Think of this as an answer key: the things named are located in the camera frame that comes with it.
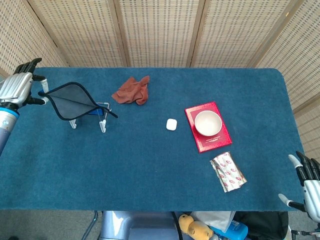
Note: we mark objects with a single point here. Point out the silver foil packet red logos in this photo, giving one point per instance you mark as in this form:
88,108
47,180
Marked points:
228,172

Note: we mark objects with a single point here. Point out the blue plastic bottle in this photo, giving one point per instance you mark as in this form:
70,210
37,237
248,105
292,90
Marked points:
236,228

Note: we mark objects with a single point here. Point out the yellow plush toy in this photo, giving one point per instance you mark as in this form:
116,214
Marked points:
195,227

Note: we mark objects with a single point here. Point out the rust brown crumpled cloth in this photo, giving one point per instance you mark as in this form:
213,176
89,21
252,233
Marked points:
132,92

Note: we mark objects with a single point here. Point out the cream bowl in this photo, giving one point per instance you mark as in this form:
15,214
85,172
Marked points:
208,122

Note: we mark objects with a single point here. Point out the dark grey cloth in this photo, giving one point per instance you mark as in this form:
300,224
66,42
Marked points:
70,102

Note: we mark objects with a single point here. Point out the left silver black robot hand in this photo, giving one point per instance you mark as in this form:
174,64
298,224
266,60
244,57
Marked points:
15,86

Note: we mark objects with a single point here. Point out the grey blue robot torso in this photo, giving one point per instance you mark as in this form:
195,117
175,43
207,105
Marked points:
140,225

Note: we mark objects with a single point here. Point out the black bag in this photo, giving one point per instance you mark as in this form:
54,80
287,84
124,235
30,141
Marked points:
262,222

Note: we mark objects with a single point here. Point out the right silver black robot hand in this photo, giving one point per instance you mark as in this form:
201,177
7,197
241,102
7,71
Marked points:
312,192

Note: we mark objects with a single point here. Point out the white plastic bag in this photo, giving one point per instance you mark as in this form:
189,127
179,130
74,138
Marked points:
212,217

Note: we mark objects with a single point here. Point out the white earbud case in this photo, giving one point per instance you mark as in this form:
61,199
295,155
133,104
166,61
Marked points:
171,124

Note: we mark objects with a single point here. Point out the woven bamboo folding screen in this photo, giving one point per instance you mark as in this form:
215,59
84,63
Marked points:
160,32

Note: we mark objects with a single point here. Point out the red booklet gold print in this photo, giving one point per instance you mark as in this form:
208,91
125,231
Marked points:
212,143

